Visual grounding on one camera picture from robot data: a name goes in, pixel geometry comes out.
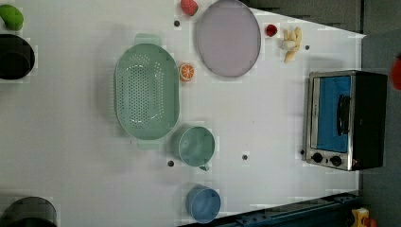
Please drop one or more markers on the pink green strawberry toy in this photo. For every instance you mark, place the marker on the pink green strawberry toy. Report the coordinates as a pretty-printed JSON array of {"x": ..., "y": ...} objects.
[{"x": 189, "y": 7}]

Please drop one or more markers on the blue cup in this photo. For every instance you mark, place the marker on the blue cup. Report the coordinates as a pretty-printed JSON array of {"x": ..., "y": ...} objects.
[{"x": 202, "y": 203}]

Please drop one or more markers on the black toaster oven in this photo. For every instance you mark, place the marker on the black toaster oven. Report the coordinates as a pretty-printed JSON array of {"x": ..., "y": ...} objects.
[{"x": 345, "y": 119}]

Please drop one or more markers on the red strawberry toy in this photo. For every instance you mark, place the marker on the red strawberry toy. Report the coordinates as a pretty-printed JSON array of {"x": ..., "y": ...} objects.
[{"x": 271, "y": 30}]

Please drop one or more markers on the orange slice toy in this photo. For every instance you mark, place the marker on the orange slice toy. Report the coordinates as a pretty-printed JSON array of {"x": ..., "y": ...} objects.
[{"x": 187, "y": 71}]

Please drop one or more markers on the green perforated colander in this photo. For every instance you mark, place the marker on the green perforated colander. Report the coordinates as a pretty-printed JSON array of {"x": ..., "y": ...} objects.
[{"x": 146, "y": 91}]

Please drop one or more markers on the green pepper toy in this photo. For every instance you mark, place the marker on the green pepper toy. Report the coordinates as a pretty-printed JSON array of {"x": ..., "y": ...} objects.
[{"x": 12, "y": 17}]

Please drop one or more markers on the black cylinder base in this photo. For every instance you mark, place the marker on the black cylinder base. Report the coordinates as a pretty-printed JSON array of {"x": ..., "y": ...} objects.
[{"x": 30, "y": 212}]

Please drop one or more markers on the green mug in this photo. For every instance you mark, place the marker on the green mug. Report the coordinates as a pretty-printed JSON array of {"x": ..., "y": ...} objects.
[{"x": 194, "y": 146}]

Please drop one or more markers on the grey round plate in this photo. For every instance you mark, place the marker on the grey round plate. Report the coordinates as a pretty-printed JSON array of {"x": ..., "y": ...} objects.
[{"x": 228, "y": 38}]

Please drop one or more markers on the red ketchup bottle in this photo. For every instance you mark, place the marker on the red ketchup bottle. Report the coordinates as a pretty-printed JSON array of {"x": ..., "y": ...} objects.
[{"x": 396, "y": 74}]

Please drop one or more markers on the black cylinder post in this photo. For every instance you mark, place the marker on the black cylinder post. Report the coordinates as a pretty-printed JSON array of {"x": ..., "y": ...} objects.
[{"x": 17, "y": 57}]

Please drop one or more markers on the peeled banana toy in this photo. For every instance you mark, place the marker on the peeled banana toy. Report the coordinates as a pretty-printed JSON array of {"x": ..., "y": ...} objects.
[{"x": 292, "y": 42}]

